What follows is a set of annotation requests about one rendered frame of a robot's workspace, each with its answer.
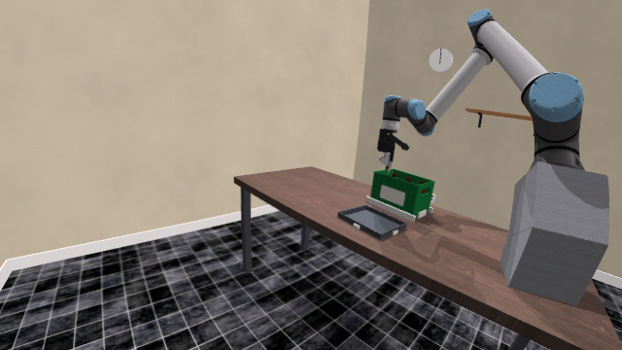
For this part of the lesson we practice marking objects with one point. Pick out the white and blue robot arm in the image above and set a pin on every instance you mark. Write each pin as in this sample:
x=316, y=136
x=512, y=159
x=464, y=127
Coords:
x=554, y=100

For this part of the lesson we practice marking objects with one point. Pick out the green bottle crate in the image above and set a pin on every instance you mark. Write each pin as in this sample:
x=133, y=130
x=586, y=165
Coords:
x=399, y=193

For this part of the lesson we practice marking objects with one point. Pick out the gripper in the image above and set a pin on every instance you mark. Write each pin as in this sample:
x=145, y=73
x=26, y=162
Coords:
x=387, y=147

